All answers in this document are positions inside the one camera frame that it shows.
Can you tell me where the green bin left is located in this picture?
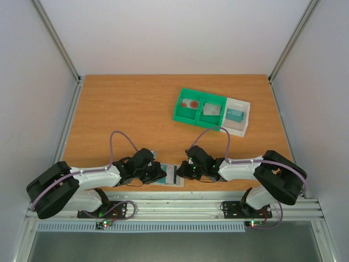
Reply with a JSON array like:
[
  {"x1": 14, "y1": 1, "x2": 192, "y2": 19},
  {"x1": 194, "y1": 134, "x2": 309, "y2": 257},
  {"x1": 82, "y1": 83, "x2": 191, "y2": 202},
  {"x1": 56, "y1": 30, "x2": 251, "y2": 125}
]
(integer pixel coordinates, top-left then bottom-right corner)
[{"x1": 173, "y1": 88, "x2": 204, "y2": 125}]

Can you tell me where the right circuit board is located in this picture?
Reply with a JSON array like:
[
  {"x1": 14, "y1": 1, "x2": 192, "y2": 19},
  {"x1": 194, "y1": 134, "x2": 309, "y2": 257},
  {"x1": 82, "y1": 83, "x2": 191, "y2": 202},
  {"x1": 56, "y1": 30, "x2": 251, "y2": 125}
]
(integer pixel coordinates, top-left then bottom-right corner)
[{"x1": 245, "y1": 220, "x2": 267, "y2": 228}]

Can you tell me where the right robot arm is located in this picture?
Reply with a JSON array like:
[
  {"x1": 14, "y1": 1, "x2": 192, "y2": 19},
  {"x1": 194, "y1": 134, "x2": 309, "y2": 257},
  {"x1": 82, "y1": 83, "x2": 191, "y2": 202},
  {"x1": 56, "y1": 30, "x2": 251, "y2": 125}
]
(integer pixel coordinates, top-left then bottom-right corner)
[{"x1": 176, "y1": 146, "x2": 308, "y2": 218}]

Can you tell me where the white card holder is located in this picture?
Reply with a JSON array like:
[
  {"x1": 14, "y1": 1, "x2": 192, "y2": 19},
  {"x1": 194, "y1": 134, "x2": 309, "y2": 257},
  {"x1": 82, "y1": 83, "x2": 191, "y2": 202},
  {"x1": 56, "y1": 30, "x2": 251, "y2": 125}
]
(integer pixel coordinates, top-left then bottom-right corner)
[{"x1": 152, "y1": 173, "x2": 184, "y2": 187}]

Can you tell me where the teal card in bin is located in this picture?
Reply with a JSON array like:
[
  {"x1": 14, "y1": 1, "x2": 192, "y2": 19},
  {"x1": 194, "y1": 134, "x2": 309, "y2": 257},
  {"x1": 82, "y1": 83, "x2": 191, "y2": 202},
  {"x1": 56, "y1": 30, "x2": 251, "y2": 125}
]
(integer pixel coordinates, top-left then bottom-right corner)
[{"x1": 225, "y1": 108, "x2": 244, "y2": 123}]

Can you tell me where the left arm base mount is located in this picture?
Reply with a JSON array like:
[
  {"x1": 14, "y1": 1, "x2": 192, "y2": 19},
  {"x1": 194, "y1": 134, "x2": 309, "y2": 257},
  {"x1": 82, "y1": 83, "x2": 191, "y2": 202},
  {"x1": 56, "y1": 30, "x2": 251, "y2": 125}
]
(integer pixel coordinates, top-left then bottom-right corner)
[{"x1": 77, "y1": 201, "x2": 128, "y2": 219}]

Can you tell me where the grey slotted cable duct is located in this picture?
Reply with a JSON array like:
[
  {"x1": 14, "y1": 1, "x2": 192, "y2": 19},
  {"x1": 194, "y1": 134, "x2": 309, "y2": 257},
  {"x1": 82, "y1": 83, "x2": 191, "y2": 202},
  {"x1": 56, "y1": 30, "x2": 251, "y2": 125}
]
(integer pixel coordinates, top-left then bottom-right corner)
[{"x1": 37, "y1": 221, "x2": 245, "y2": 234}]

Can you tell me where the white bin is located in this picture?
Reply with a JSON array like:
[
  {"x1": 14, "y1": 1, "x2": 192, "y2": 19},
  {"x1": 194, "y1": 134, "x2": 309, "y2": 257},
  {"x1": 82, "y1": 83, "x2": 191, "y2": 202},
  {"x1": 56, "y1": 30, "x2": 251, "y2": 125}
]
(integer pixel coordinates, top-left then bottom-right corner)
[{"x1": 221, "y1": 98, "x2": 250, "y2": 138}]

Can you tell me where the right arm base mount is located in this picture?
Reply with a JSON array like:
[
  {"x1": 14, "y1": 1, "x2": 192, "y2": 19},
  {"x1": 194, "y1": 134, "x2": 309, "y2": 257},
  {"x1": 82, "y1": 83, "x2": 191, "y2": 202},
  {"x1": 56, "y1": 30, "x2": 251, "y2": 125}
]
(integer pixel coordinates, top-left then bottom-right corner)
[{"x1": 220, "y1": 201, "x2": 273, "y2": 219}]

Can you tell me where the green bin middle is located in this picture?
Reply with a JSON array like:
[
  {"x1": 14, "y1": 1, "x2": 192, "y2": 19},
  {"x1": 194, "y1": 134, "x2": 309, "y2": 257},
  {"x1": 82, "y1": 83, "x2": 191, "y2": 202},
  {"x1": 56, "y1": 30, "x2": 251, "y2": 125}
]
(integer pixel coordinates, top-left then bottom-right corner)
[{"x1": 196, "y1": 92, "x2": 227, "y2": 128}]

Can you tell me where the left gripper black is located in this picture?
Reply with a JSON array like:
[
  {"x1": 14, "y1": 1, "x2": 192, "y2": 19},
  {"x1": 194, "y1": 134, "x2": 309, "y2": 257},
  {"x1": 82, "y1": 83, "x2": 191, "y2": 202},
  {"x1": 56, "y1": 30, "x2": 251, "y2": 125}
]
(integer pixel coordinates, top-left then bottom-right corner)
[{"x1": 135, "y1": 162, "x2": 167, "y2": 184}]

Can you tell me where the circuit board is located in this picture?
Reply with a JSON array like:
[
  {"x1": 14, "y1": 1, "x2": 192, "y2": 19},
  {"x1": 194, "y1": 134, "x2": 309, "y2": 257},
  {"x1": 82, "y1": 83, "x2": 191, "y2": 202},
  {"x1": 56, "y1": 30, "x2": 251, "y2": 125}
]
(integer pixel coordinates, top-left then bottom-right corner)
[
  {"x1": 95, "y1": 221, "x2": 113, "y2": 230},
  {"x1": 245, "y1": 220, "x2": 267, "y2": 228}
]

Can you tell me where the left aluminium frame post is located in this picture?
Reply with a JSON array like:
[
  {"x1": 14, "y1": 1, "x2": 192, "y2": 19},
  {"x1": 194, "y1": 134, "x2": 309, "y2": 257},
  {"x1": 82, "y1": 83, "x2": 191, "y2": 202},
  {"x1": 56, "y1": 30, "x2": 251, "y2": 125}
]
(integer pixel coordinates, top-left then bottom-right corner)
[{"x1": 30, "y1": 0, "x2": 81, "y2": 83}]

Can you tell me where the right aluminium frame post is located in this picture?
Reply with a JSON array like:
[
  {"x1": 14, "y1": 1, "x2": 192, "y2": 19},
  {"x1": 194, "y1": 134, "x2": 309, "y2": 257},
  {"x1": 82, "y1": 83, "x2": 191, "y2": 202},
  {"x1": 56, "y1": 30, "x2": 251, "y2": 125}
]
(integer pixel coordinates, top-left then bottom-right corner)
[{"x1": 268, "y1": 0, "x2": 320, "y2": 85}]

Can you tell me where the red patterned card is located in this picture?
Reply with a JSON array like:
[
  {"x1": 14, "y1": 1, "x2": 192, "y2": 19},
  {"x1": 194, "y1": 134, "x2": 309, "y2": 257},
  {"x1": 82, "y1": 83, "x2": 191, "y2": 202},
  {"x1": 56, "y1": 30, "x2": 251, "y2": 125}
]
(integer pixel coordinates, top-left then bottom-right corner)
[{"x1": 179, "y1": 98, "x2": 200, "y2": 110}]

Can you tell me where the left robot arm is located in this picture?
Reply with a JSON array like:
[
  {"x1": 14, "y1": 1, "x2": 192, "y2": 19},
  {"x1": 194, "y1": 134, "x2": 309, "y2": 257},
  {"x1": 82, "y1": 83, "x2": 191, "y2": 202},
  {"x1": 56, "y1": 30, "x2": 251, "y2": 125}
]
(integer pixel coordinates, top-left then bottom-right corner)
[{"x1": 26, "y1": 148, "x2": 166, "y2": 219}]

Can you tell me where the aluminium frame post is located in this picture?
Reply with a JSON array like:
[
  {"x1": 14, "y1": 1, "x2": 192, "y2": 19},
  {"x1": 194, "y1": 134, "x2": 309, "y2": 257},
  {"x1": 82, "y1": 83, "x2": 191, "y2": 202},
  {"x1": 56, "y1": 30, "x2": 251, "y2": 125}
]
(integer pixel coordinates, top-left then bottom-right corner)
[
  {"x1": 268, "y1": 0, "x2": 320, "y2": 85},
  {"x1": 30, "y1": 0, "x2": 81, "y2": 83}
]

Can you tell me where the green bin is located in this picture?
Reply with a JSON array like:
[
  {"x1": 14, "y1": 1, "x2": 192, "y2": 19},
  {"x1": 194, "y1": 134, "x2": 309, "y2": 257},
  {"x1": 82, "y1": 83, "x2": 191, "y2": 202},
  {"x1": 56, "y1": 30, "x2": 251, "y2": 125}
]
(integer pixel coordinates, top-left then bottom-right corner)
[
  {"x1": 196, "y1": 92, "x2": 227, "y2": 128},
  {"x1": 173, "y1": 88, "x2": 204, "y2": 125}
]

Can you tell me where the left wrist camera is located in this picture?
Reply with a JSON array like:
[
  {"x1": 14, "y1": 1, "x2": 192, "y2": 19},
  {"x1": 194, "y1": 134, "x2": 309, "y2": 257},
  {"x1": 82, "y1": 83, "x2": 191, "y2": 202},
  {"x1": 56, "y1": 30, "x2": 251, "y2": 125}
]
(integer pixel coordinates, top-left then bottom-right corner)
[{"x1": 148, "y1": 150, "x2": 157, "y2": 166}]

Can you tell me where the white red floral card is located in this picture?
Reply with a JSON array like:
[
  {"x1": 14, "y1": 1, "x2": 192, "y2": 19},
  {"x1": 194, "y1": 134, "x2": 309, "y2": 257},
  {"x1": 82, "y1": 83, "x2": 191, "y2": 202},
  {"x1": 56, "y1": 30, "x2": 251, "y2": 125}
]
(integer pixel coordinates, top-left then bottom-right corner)
[{"x1": 203, "y1": 103, "x2": 221, "y2": 116}]

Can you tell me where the aluminium front rail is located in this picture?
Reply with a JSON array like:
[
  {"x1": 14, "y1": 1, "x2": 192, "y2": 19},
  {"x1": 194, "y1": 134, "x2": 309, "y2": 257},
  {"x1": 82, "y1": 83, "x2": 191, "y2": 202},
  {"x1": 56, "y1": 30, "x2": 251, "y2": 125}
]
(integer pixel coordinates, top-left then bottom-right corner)
[{"x1": 27, "y1": 190, "x2": 325, "y2": 222}]

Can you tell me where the left circuit board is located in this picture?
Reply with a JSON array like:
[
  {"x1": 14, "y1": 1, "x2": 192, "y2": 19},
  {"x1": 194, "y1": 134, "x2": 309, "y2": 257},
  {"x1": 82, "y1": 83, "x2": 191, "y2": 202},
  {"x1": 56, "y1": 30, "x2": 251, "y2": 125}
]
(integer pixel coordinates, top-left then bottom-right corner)
[{"x1": 95, "y1": 221, "x2": 113, "y2": 230}]

